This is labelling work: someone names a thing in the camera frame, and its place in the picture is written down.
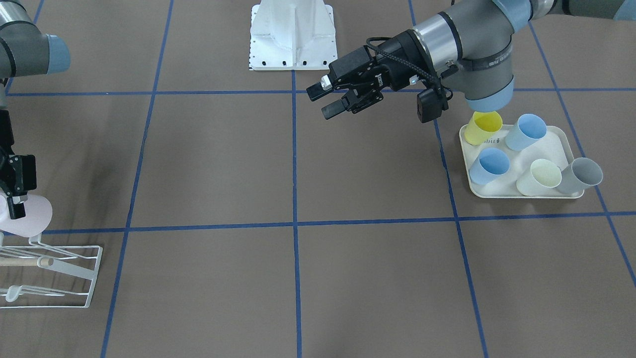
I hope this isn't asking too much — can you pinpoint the pale green cup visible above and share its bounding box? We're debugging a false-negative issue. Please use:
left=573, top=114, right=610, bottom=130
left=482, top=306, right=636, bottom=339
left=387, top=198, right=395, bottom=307
left=516, top=159, right=562, bottom=196

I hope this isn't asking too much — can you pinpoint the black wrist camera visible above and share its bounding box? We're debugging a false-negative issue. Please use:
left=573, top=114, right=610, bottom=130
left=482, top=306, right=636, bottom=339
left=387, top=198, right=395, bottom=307
left=416, top=88, right=448, bottom=124
left=9, top=155, right=38, bottom=195

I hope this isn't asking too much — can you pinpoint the white camera mast base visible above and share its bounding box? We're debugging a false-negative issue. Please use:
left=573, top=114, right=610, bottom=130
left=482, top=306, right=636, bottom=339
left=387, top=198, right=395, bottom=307
left=248, top=0, right=338, bottom=71

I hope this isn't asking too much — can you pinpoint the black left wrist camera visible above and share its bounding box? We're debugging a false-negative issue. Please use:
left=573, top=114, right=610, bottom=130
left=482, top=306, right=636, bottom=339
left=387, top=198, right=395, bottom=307
left=416, top=88, right=448, bottom=124

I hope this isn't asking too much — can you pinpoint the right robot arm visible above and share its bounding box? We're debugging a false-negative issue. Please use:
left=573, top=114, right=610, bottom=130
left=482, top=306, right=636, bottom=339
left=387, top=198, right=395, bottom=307
left=0, top=0, right=71, bottom=220

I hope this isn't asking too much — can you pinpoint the yellow plastic cup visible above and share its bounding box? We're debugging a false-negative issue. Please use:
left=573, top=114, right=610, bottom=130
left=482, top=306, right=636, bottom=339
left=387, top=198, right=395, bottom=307
left=463, top=111, right=503, bottom=146

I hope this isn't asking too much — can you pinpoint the white wire cup rack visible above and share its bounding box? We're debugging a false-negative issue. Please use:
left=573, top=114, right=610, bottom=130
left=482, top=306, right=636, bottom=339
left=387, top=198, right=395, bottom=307
left=1, top=234, right=104, bottom=310

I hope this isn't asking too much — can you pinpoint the grey plastic cup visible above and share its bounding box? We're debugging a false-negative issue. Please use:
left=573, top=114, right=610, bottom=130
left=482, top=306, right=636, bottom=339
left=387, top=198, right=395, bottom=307
left=556, top=157, right=604, bottom=194

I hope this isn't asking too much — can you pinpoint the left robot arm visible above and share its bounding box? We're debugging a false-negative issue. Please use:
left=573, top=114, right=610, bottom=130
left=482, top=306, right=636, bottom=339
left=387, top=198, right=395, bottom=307
left=307, top=0, right=635, bottom=123

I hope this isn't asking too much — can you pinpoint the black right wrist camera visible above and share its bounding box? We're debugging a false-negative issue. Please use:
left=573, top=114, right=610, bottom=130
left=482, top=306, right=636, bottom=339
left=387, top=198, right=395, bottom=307
left=9, top=155, right=38, bottom=195

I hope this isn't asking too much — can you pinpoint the pink plastic cup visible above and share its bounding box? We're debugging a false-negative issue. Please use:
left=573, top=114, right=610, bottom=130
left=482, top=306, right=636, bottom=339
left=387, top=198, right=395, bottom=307
left=0, top=193, right=53, bottom=238

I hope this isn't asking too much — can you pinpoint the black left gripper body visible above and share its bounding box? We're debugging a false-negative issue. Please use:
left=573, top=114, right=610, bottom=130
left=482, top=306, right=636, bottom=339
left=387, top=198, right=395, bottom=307
left=330, top=30, right=427, bottom=113

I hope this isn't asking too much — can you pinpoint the light blue cup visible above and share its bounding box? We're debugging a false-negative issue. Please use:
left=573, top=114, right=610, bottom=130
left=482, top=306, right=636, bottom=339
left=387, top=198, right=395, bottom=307
left=504, top=113, right=547, bottom=151
left=469, top=147, right=510, bottom=185

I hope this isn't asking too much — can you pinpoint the cream plastic tray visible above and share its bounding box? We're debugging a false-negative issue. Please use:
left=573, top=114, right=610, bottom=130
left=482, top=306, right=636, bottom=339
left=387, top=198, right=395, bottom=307
left=459, top=124, right=574, bottom=199

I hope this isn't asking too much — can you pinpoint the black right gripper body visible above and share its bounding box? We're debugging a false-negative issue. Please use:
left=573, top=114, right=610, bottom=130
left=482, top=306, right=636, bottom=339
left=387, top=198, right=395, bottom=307
left=0, top=109, right=20, bottom=197

